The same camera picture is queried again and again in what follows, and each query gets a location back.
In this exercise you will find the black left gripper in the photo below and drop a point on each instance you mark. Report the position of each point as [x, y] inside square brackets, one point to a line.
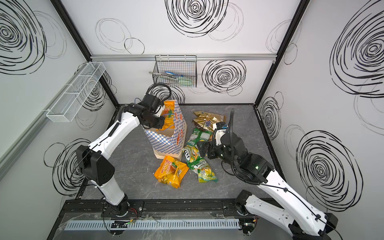
[159, 121]

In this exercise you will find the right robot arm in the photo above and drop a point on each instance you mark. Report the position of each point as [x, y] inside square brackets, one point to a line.
[293, 214]

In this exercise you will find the black wire basket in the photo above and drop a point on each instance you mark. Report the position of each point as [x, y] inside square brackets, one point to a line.
[178, 64]

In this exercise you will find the blue checkered paper bag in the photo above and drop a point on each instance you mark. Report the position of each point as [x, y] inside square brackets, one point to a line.
[169, 142]

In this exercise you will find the grey slotted cable duct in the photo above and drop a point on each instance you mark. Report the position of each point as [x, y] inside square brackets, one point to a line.
[115, 225]

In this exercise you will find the right back corner post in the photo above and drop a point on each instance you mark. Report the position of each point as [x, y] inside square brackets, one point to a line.
[302, 7]

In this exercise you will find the yellow gummy candy bag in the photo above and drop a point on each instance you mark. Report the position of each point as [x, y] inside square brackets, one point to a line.
[171, 172]

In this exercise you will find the white mesh shelf tray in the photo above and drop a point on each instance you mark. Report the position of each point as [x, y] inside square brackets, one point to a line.
[76, 93]

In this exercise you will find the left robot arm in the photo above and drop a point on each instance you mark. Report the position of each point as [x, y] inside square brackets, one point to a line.
[93, 159]

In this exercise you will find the black corner frame post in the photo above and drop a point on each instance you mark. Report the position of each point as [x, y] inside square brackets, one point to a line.
[66, 19]

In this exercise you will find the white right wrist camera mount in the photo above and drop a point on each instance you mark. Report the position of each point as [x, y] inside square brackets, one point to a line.
[220, 129]

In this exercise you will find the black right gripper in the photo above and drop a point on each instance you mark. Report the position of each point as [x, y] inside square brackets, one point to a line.
[208, 149]

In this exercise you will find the gold snack bag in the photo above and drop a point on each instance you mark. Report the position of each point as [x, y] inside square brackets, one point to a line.
[205, 121]

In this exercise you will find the black front rail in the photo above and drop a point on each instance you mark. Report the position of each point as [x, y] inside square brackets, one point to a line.
[145, 208]

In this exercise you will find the green Fox's candy bag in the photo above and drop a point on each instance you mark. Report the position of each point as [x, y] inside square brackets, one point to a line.
[191, 154]
[203, 170]
[199, 136]

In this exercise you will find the green item in basket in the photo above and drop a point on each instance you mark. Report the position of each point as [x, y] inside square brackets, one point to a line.
[173, 79]

